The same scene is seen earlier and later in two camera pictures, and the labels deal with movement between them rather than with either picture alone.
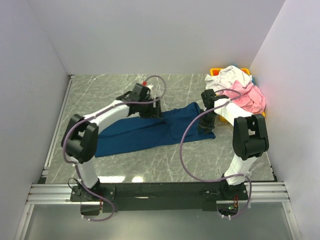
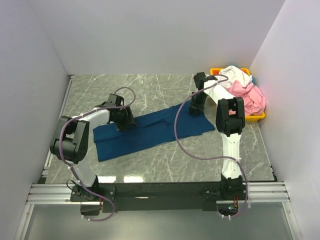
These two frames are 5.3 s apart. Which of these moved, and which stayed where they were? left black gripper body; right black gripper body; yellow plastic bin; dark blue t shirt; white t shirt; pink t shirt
Moved: dark blue t shirt; right black gripper body; left black gripper body
Stayed: pink t shirt; white t shirt; yellow plastic bin
